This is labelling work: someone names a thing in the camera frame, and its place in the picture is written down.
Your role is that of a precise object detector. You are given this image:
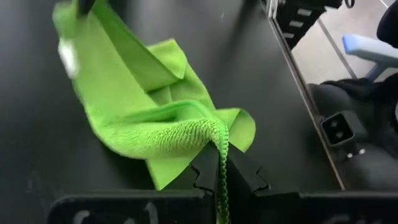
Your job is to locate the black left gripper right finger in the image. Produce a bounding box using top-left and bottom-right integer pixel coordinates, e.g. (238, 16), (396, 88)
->
(228, 142), (271, 195)

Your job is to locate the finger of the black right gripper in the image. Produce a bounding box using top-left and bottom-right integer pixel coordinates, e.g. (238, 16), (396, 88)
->
(76, 0), (96, 18)

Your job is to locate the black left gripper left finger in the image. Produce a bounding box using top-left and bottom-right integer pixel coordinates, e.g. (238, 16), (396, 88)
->
(189, 141), (218, 194)

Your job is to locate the green microfiber towel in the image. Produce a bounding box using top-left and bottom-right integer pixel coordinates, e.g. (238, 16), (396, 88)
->
(52, 0), (257, 224)

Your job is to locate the blue office chair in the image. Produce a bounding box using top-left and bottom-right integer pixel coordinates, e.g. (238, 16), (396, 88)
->
(341, 33), (398, 82)

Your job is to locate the black aluminium table frame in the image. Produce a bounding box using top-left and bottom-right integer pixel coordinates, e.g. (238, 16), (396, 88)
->
(261, 0), (348, 191)

